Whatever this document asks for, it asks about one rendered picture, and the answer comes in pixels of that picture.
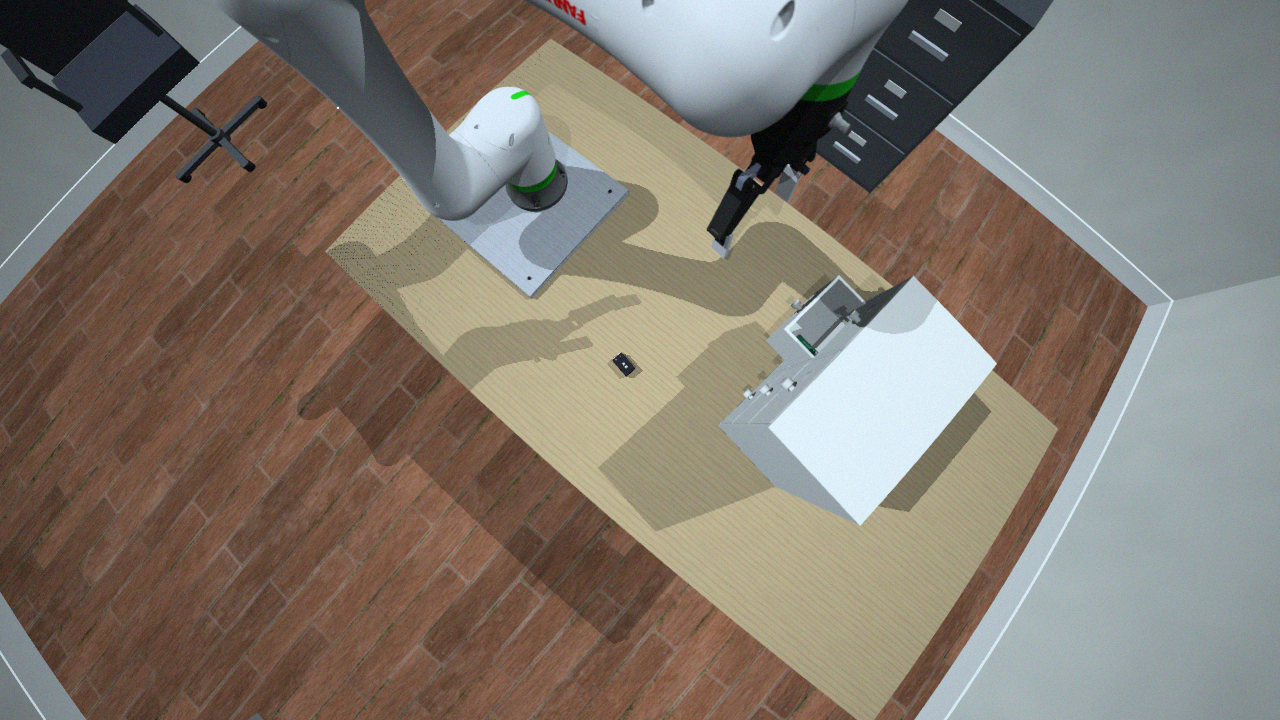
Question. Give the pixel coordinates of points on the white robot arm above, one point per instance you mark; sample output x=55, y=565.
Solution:
x=729, y=68

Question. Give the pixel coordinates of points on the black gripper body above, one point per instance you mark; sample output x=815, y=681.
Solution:
x=769, y=151

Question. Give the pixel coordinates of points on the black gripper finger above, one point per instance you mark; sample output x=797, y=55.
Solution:
x=791, y=176
x=727, y=216

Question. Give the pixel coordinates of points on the white chest of drawers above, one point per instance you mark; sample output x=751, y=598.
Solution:
x=854, y=432

